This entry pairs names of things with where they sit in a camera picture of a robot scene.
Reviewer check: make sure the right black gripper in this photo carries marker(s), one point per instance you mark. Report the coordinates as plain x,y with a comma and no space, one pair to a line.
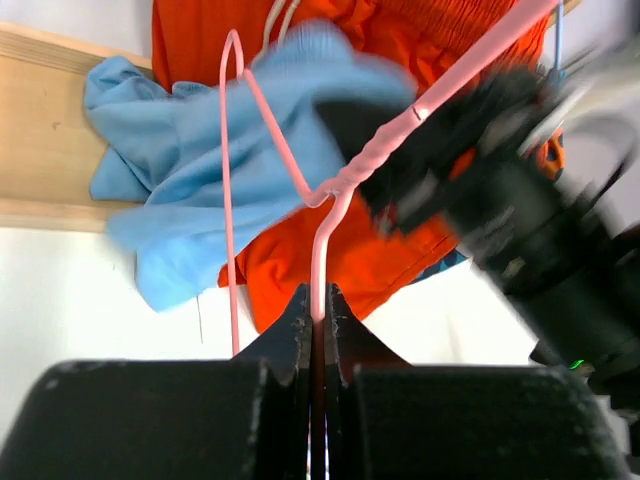
437,146

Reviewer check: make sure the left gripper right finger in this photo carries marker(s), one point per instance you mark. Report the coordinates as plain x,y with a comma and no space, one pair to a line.
350,344

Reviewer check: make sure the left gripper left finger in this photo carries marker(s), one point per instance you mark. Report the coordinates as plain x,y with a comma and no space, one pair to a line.
286,344

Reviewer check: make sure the bright orange shorts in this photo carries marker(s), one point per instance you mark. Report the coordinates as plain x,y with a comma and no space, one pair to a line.
424,37

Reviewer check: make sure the pink wire hanger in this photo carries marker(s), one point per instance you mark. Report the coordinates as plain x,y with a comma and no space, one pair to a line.
376,151

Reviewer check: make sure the light blue shorts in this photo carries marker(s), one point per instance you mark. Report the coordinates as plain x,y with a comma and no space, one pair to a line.
167,150

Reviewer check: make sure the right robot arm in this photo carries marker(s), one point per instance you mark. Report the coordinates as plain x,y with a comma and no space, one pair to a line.
477,162

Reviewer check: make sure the blue orange patterned shorts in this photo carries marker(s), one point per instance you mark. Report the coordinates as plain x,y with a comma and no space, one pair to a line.
451,259

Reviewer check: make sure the wooden clothes rack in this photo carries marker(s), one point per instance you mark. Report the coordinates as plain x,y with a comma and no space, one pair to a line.
49,152

